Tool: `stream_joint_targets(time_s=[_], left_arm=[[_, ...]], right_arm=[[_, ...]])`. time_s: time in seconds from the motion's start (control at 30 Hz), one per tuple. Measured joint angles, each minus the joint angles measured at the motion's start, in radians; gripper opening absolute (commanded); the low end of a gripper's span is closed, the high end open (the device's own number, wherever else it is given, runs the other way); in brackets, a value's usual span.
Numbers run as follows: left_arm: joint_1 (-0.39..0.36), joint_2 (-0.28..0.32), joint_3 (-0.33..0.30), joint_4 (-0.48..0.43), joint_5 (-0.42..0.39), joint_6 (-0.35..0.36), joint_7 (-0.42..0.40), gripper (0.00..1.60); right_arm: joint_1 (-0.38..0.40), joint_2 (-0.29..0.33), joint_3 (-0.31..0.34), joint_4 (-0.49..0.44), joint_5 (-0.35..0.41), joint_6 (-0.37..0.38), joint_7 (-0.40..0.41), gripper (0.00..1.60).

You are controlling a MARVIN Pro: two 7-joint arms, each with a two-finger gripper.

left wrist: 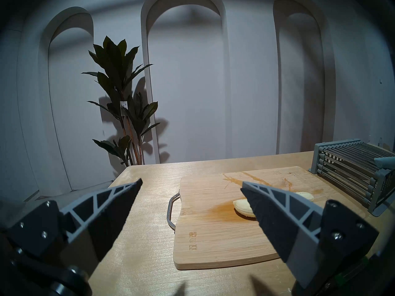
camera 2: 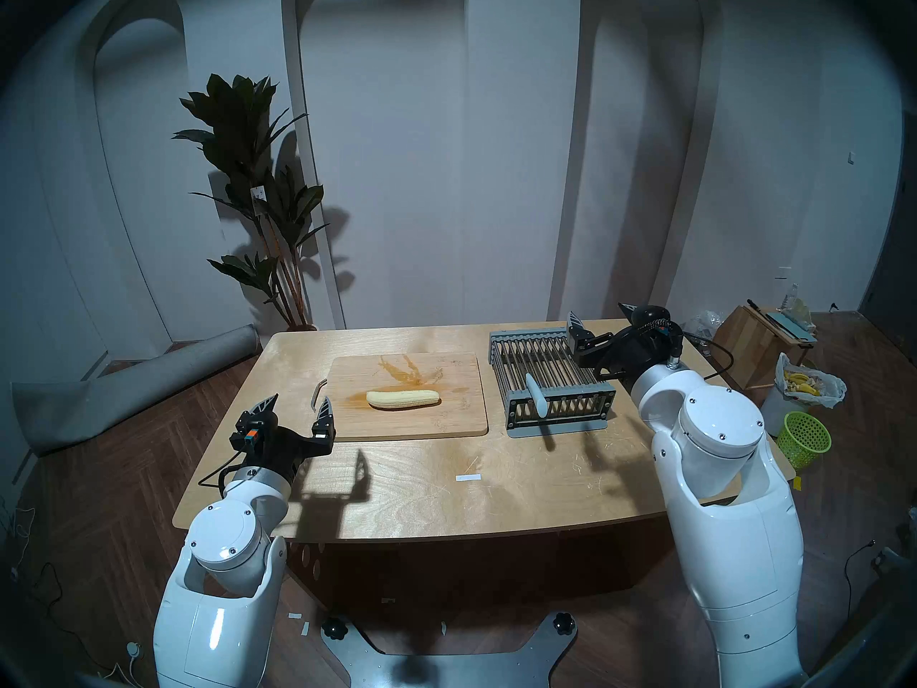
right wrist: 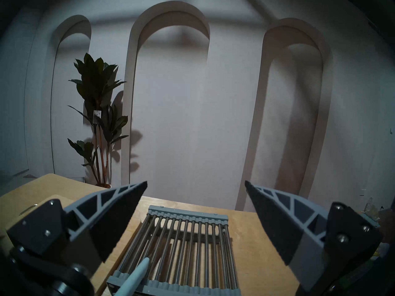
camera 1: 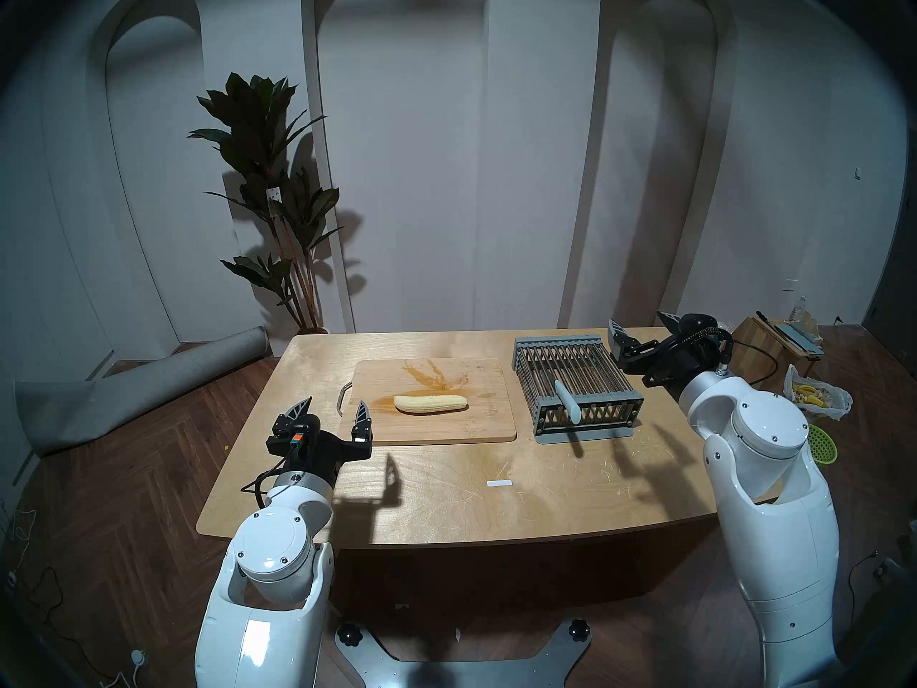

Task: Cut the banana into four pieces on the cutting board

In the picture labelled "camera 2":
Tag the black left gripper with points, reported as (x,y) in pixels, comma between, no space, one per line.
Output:
(286,454)

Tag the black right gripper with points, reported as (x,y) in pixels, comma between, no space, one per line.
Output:
(630,353)

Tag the peeled pale banana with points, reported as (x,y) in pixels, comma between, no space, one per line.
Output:
(402,399)

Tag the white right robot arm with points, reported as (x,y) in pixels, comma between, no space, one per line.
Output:
(723,436)

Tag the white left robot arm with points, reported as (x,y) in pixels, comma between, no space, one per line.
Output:
(229,543)

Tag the wooden cutting board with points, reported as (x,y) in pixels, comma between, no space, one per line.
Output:
(415,425)

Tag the grey blue flat board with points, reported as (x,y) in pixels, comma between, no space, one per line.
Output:
(791,326)

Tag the white bag of banana peels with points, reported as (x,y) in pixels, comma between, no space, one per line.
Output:
(824,389)

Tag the grey slotted knife rack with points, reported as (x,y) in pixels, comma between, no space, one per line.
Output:
(548,360)

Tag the clear plastic bag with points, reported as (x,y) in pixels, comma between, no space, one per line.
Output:
(706,328)

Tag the cardboard box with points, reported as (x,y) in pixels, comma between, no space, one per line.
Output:
(745,350)

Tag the rolled grey mat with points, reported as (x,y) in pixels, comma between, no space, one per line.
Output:
(129,389)

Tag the clear plastic bottle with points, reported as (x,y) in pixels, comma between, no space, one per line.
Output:
(794,299)

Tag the black base knob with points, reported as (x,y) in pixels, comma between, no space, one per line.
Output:
(334,628)
(563,623)

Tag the green mesh basket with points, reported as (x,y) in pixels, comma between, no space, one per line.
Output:
(804,439)

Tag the tall potted green plant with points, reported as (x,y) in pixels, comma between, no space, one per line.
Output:
(243,127)

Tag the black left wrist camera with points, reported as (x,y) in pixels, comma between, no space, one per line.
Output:
(248,436)

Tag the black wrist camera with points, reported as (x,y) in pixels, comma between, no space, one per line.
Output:
(248,436)
(655,316)

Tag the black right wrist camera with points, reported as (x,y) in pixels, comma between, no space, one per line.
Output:
(655,316)

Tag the grey metal robot base plate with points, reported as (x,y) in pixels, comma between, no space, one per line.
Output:
(444,669)

